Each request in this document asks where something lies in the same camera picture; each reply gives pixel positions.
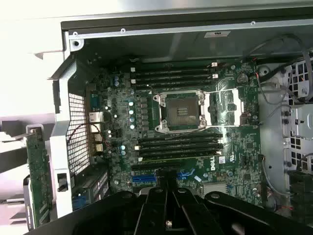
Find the silver chipset heatsink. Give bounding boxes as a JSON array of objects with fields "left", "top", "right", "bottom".
[{"left": 202, "top": 183, "right": 229, "bottom": 196}]

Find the blue expansion slot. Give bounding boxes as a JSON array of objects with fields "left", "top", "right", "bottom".
[{"left": 132, "top": 175, "right": 157, "bottom": 184}]

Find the black expansion slot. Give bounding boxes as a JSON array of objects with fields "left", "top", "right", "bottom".
[{"left": 131, "top": 164, "right": 159, "bottom": 172}]

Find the black RAM slot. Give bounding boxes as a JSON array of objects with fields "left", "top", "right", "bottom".
[
  {"left": 134, "top": 74, "right": 218, "bottom": 82},
  {"left": 139, "top": 145, "right": 224, "bottom": 153},
  {"left": 139, "top": 139, "right": 224, "bottom": 146},
  {"left": 139, "top": 133, "right": 224, "bottom": 141},
  {"left": 134, "top": 80, "right": 217, "bottom": 88},
  {"left": 135, "top": 70, "right": 218, "bottom": 75},
  {"left": 135, "top": 64, "right": 218, "bottom": 71},
  {"left": 138, "top": 152, "right": 222, "bottom": 161}
]

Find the green Dell motherboard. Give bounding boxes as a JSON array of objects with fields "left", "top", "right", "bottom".
[{"left": 84, "top": 60, "right": 264, "bottom": 209}]

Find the CPU socket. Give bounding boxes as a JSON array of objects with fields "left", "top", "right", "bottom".
[{"left": 153, "top": 90, "right": 209, "bottom": 135}]

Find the silver socket cover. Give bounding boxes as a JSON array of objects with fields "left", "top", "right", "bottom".
[{"left": 204, "top": 87, "right": 246, "bottom": 127}]

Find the silver metal disk bay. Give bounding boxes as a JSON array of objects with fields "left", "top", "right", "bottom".
[{"left": 258, "top": 58, "right": 313, "bottom": 198}]

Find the round coin battery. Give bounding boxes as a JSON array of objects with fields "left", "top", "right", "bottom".
[{"left": 236, "top": 72, "right": 249, "bottom": 86}]

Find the black and silver PC case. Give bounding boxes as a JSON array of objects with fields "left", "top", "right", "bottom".
[{"left": 47, "top": 18, "right": 313, "bottom": 235}]

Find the grey round wire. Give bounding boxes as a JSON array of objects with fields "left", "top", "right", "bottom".
[
  {"left": 261, "top": 153, "right": 290, "bottom": 197},
  {"left": 243, "top": 33, "right": 306, "bottom": 61}
]

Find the thin red black wire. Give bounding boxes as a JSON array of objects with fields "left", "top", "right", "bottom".
[{"left": 67, "top": 121, "right": 116, "bottom": 153}]

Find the grey flat wire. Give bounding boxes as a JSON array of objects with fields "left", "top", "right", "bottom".
[{"left": 301, "top": 47, "right": 313, "bottom": 99}]

